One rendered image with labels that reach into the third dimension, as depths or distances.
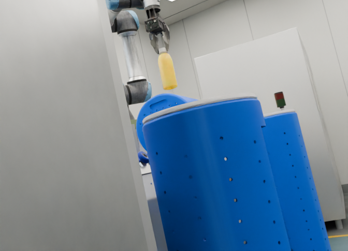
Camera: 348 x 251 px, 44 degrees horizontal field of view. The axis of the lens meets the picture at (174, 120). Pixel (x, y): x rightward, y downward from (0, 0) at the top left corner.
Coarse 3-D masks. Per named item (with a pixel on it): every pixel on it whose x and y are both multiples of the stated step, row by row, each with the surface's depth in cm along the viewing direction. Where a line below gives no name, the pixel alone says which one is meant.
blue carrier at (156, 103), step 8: (160, 96) 185; (168, 96) 184; (176, 96) 183; (144, 104) 188; (152, 104) 187; (160, 104) 186; (168, 104) 184; (176, 104) 182; (144, 112) 188; (152, 112) 186; (136, 128) 189; (144, 144) 187
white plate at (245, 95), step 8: (216, 96) 89; (224, 96) 89; (232, 96) 90; (240, 96) 91; (248, 96) 93; (256, 96) 98; (184, 104) 89; (192, 104) 89; (200, 104) 89; (160, 112) 92; (168, 112) 91; (144, 120) 97
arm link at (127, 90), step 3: (123, 84) 244; (126, 87) 242; (126, 90) 241; (129, 90) 242; (126, 93) 241; (129, 93) 241; (126, 96) 241; (129, 96) 241; (126, 99) 241; (129, 99) 242; (129, 102) 243
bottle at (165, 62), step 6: (162, 54) 198; (168, 54) 198; (162, 60) 197; (168, 60) 197; (162, 66) 196; (168, 66) 196; (162, 72) 196; (168, 72) 195; (174, 72) 197; (162, 78) 197; (168, 78) 195; (174, 78) 196; (162, 84) 198; (168, 84) 195; (174, 84) 195
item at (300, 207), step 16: (272, 128) 163; (288, 128) 164; (272, 144) 162; (288, 144) 163; (304, 144) 171; (272, 160) 162; (288, 160) 162; (304, 160) 166; (288, 176) 161; (304, 176) 164; (288, 192) 160; (304, 192) 162; (288, 208) 160; (304, 208) 160; (320, 208) 167; (288, 224) 159; (304, 224) 159; (320, 224) 163; (288, 240) 159; (304, 240) 158; (320, 240) 161
